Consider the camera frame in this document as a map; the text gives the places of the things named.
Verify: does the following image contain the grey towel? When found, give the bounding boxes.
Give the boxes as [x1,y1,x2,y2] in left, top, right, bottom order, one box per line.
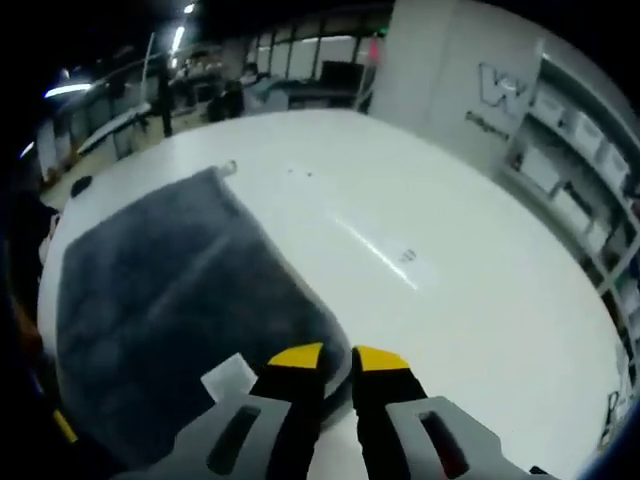
[54,159,351,466]

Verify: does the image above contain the person's black printed shirt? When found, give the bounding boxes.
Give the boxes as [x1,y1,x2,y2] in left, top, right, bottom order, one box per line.
[0,189,61,451]

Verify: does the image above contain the grey metal storage shelf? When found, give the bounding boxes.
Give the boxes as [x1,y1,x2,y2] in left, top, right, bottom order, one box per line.
[499,54,640,351]

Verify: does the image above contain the black stand pole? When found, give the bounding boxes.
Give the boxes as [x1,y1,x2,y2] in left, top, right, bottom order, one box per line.
[156,58,175,140]

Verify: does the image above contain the rows of white storage boxes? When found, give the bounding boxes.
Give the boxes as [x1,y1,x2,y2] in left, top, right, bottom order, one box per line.
[524,89,636,261]

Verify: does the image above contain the black equipment cabinet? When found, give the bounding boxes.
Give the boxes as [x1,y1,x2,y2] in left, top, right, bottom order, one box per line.
[318,59,367,110]

